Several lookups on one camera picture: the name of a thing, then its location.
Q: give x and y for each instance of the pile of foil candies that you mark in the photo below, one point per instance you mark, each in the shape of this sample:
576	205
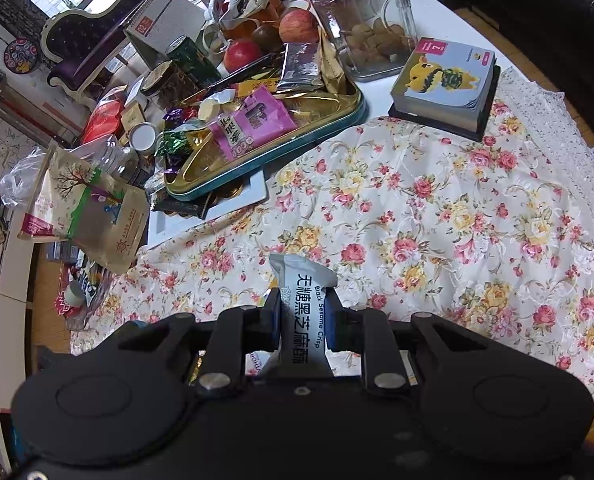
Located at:
179	135

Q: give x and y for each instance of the large teal tin tray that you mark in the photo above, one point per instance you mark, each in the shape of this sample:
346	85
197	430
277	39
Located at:
199	172

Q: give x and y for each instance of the white flat board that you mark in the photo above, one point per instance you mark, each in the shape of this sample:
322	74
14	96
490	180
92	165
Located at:
256	189

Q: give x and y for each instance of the yellow cartoon card book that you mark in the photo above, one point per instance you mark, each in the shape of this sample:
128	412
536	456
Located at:
442	75

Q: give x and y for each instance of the floral tablecloth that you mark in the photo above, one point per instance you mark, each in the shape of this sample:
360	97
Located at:
427	210

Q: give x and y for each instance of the white round lid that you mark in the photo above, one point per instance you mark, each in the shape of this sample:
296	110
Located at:
143	138

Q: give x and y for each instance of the beige snack packet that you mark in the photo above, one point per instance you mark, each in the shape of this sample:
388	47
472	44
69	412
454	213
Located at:
333	65

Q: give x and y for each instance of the pile of snack packets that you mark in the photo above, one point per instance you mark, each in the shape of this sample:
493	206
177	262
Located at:
97	310

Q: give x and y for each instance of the black chocolate coin tray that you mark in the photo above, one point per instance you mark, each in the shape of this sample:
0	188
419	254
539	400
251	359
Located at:
197	205

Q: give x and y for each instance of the pale green tape roll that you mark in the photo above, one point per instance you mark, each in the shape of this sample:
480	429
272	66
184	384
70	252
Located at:
77	293

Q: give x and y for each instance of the purple chaise sofa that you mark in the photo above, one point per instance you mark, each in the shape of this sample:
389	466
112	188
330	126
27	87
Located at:
72	45

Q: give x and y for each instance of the brown paper bag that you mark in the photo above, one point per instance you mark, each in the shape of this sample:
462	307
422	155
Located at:
92	220

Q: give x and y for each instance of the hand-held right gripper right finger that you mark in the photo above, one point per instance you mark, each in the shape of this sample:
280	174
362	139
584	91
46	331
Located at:
333	325

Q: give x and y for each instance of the white desk calendar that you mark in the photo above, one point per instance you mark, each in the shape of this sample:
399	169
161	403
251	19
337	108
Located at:
172	15

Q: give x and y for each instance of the red gift bag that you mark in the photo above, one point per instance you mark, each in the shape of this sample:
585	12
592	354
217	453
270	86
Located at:
102	122

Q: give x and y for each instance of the white cabinet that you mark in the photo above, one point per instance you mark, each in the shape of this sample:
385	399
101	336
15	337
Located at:
12	285

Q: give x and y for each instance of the glass jar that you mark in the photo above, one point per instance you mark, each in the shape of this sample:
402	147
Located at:
119	160

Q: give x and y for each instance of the silver foil packet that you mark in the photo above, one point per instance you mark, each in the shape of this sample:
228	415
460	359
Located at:
299	67

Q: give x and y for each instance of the white grey snack packet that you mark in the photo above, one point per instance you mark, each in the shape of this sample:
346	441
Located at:
302	320

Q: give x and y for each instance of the clear cookie jar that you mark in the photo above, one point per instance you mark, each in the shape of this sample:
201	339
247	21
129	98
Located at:
367	10

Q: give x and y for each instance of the white plastic bag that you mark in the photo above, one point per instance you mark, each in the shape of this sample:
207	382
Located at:
19	177

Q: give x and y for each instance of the round patterned wall ornament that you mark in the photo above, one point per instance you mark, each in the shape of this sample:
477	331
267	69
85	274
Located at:
22	56

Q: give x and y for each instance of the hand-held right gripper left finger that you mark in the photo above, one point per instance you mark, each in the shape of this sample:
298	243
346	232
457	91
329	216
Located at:
269	325

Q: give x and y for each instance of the brown kiwi fruit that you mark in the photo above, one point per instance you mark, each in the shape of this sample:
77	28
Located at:
266	39

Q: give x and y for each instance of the green drink can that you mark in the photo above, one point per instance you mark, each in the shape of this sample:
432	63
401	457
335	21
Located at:
189	57

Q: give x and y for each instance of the red patterned packet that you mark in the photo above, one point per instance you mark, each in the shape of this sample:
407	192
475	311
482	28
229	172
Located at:
62	306

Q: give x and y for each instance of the pink snack packet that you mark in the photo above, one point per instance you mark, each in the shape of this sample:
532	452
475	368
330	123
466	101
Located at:
252	120

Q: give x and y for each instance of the red apple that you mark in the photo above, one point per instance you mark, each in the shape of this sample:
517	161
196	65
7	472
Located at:
242	56
299	26

